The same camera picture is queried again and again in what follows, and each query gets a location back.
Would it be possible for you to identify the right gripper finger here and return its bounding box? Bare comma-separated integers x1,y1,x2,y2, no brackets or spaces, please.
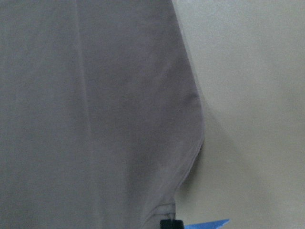
160,219,184,229

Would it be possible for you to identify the dark brown t-shirt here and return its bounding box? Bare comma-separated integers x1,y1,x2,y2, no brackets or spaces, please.
0,0,204,229

